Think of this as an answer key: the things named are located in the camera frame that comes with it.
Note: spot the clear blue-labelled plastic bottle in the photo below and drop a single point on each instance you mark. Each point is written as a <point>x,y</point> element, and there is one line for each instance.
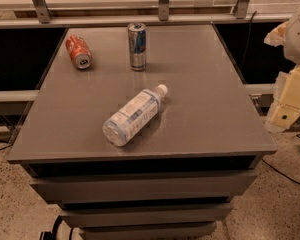
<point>122,126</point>

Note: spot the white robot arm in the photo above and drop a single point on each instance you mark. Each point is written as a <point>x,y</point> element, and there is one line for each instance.
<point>285,109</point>

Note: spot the grey drawer cabinet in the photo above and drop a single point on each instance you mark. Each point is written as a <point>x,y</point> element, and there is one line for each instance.
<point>138,155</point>

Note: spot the blue silver energy drink can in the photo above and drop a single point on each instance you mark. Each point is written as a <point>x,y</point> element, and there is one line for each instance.
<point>137,46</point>

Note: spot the red soda can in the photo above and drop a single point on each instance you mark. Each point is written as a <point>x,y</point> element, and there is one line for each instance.
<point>79,52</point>

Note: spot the metal railing frame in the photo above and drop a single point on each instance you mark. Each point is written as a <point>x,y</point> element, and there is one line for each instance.
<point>36,27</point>

